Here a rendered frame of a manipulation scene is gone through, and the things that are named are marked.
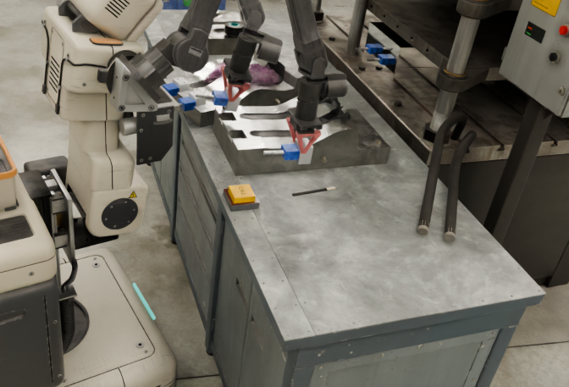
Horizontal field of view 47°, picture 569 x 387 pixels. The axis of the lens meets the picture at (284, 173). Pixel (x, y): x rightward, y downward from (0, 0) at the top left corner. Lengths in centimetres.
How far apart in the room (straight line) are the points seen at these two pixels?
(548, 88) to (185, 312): 152
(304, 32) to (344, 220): 52
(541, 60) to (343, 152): 64
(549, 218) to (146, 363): 168
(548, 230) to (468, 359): 115
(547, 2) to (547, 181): 86
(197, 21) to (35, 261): 67
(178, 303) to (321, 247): 106
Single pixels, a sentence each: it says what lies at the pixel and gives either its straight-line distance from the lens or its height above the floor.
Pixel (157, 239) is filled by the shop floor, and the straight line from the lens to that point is 291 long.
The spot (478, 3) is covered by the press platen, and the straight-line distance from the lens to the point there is 211.
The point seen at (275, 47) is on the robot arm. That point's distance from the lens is 186.
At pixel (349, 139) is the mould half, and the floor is 90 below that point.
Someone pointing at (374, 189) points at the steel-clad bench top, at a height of 80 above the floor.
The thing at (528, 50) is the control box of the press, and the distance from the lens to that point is 211.
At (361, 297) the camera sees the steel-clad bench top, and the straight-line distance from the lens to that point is 156.
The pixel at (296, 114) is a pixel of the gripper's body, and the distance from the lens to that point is 171.
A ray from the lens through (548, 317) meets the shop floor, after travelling 302.
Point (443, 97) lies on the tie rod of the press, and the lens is 224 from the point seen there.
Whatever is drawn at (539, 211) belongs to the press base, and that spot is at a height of 46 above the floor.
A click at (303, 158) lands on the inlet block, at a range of 177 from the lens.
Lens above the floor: 183
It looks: 32 degrees down
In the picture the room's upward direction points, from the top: 9 degrees clockwise
